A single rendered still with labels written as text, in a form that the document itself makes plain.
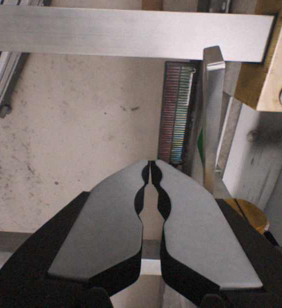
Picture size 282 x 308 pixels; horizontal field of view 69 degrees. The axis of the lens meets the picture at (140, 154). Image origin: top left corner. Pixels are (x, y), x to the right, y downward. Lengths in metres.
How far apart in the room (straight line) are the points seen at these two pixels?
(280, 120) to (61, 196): 1.25
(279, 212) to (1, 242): 0.53
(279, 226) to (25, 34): 0.56
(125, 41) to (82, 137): 1.01
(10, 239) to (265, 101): 0.32
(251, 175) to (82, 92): 0.84
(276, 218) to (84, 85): 0.92
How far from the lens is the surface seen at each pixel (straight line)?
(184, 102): 0.33
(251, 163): 0.51
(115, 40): 0.17
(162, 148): 0.35
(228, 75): 0.34
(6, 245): 0.33
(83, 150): 1.20
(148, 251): 0.28
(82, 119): 1.13
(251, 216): 0.26
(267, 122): 0.48
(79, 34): 0.18
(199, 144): 0.33
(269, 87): 0.19
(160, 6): 0.97
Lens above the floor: 1.02
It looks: 62 degrees down
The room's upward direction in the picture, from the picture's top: 175 degrees counter-clockwise
